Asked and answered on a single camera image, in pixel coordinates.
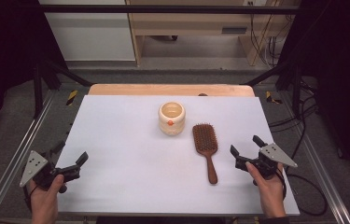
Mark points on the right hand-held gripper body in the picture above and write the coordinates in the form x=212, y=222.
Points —
x=270, y=158

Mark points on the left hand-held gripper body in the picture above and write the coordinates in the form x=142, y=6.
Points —
x=43, y=175

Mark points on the wooden paddle hairbrush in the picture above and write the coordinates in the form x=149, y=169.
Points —
x=206, y=140

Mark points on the cream ceramic cup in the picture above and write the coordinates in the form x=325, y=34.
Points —
x=171, y=123

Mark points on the person's left hand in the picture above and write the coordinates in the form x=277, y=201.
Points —
x=43, y=200

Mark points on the person's right hand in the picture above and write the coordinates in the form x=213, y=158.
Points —
x=270, y=196

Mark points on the white table mat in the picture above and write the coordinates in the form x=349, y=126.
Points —
x=126, y=161

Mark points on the yellow black tape marker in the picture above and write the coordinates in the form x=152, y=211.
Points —
x=270, y=98
x=72, y=97

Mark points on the wooden table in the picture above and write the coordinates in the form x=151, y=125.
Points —
x=163, y=89

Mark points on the black curtain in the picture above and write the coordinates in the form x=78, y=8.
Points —
x=340, y=77
x=4, y=56

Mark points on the white cabinet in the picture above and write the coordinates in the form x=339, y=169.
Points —
x=91, y=34

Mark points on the light wooden desk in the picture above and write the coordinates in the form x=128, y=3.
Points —
x=194, y=21

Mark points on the aluminium rail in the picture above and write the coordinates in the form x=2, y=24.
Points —
x=17, y=155
x=322, y=168

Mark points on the black metal frame strut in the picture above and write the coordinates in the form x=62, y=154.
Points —
x=287, y=76
x=49, y=77

